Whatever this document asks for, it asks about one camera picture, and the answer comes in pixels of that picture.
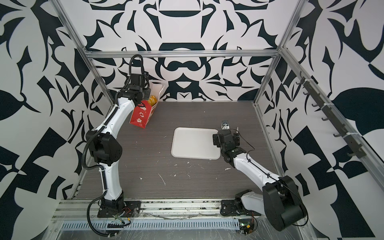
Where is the yellow fake bread piece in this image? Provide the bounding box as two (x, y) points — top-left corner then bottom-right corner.
(148, 95), (158, 107)

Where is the white slotted cable duct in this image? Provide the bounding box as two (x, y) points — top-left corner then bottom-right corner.
(61, 218), (241, 231)

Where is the white plastic tray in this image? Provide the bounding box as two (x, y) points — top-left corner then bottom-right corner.
(171, 127), (221, 160)

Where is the small electronics board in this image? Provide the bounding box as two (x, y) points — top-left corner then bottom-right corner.
(239, 218), (258, 235)

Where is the black corrugated cable hose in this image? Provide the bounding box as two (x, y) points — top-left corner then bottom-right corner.
(86, 191), (127, 238)

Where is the black hook rack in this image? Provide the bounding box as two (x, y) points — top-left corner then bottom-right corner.
(297, 72), (367, 159)

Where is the red white paper bag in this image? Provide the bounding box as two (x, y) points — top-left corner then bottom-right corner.
(130, 83), (165, 129)

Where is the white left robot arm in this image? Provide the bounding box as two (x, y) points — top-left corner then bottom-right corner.
(81, 72), (151, 218)

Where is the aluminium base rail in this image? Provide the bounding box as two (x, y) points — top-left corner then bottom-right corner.
(52, 198), (265, 223)

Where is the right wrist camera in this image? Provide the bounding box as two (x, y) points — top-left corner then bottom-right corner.
(221, 121), (230, 130)

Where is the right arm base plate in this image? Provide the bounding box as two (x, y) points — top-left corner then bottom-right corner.
(220, 200), (261, 217)

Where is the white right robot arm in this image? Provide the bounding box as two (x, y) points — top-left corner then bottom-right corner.
(213, 129), (309, 232)

